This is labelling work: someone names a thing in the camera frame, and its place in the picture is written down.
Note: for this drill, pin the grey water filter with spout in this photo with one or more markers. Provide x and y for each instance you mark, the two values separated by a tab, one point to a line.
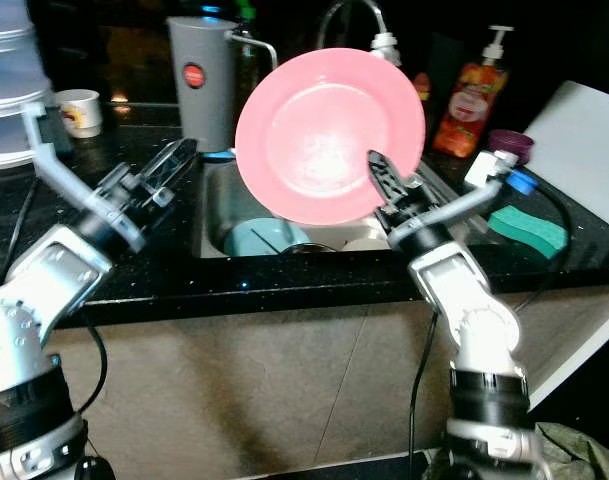
199	110

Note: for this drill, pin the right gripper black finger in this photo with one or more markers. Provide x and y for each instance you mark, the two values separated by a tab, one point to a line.
389	185

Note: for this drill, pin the stainless steel sink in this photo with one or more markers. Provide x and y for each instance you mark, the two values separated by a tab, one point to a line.
212	200

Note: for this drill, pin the white cutting board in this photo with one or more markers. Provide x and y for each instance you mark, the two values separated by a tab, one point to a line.
579	140

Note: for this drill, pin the translucent plastic container stack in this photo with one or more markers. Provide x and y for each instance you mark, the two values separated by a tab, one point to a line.
9	80

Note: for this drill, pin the yellow and pink sponge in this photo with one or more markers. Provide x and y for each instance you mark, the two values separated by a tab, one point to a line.
422	88

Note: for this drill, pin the chrome gooseneck faucet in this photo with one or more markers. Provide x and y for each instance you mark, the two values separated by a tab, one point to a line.
325	25

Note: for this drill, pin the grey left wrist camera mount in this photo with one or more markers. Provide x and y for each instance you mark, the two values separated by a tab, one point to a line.
49	160

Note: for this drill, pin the purple cup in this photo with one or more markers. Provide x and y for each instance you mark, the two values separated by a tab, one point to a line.
512	145

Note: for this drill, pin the grey-brown base cabinet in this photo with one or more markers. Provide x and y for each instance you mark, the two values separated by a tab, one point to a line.
284	380

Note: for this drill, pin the pink round plate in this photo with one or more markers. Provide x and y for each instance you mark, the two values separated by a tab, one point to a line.
314	130

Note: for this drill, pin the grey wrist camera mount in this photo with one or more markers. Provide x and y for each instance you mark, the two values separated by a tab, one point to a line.
49	160
489	168

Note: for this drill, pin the orange pump soap bottle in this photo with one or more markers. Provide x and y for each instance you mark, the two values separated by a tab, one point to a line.
469	110

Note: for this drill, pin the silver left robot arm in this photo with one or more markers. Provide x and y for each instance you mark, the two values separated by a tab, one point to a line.
44	290

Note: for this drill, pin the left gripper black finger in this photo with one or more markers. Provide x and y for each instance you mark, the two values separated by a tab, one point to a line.
169	188
174	160

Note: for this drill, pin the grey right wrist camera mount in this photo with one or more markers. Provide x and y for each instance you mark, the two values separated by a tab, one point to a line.
489	168

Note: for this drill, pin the green sponge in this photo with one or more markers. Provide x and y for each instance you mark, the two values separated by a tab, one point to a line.
529	230

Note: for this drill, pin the light blue plate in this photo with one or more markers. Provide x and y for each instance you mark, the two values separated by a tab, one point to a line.
259	240

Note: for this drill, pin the olive green plastic bag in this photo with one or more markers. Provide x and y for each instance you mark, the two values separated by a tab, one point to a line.
574	455

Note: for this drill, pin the white printed mug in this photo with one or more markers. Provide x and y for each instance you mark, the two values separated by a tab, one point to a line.
79	112

